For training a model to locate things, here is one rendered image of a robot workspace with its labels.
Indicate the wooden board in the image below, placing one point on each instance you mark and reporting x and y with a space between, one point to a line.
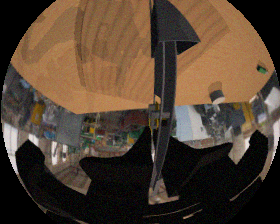
115 44

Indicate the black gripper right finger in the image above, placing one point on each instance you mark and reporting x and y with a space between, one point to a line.
182 161

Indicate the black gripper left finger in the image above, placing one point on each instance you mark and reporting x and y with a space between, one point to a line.
134 167

